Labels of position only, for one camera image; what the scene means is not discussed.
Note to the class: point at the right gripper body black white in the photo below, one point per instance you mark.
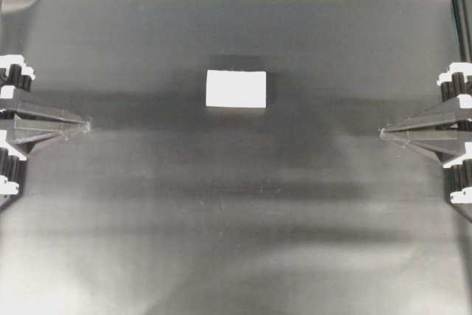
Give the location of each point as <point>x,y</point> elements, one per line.
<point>455,83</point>

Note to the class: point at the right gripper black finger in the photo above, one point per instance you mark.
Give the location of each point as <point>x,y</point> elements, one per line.
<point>449,112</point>
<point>444,146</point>

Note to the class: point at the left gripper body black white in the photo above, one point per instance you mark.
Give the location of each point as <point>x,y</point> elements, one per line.
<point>15,75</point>

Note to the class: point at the white rectangular sponge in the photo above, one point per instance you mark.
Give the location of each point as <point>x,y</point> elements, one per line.
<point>236,89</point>

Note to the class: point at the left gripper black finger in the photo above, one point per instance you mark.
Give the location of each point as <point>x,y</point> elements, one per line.
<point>30,135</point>
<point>43,112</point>

